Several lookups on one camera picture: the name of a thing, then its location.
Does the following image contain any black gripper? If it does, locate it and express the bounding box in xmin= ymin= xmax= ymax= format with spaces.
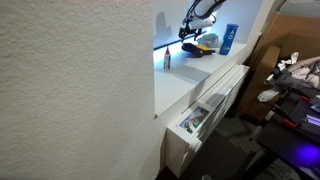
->
xmin=178 ymin=21 xmax=203 ymax=42

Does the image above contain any grey cap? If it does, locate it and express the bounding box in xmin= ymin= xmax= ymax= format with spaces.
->
xmin=196 ymin=32 xmax=222 ymax=49

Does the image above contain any white glue bottle red cap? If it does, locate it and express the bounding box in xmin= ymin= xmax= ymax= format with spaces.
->
xmin=162 ymin=46 xmax=172 ymax=72

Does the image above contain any white roller blind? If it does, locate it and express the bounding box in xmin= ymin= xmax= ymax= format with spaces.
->
xmin=152 ymin=0 xmax=265 ymax=50

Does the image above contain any blue cylindrical can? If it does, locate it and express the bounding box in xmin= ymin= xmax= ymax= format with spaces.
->
xmin=218 ymin=23 xmax=240 ymax=56

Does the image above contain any white window sill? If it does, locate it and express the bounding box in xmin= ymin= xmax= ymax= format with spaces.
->
xmin=153 ymin=40 xmax=250 ymax=118

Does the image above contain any large brown cardboard box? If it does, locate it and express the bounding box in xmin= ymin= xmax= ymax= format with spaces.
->
xmin=237 ymin=11 xmax=320 ymax=119

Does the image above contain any picture card on radiator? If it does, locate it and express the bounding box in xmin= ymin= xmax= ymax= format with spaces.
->
xmin=178 ymin=105 xmax=211 ymax=135

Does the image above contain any white drawer cabinet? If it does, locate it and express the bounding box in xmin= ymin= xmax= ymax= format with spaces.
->
xmin=164 ymin=63 xmax=251 ymax=178

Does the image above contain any white crumpled cloth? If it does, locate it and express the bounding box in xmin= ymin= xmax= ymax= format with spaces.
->
xmin=257 ymin=89 xmax=280 ymax=103

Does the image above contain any pile of light clothes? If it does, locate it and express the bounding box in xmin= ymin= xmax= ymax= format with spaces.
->
xmin=273 ymin=51 xmax=320 ymax=90

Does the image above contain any black work table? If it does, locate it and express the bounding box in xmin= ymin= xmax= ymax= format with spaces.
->
xmin=255 ymin=87 xmax=320 ymax=180

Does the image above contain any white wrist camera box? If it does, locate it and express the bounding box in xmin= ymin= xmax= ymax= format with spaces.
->
xmin=189 ymin=18 xmax=216 ymax=30

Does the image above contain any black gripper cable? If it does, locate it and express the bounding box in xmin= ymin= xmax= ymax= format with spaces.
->
xmin=181 ymin=0 xmax=203 ymax=25

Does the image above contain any red clamp handle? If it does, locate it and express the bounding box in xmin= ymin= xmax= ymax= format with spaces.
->
xmin=281 ymin=118 xmax=300 ymax=130
xmin=299 ymin=95 xmax=312 ymax=104

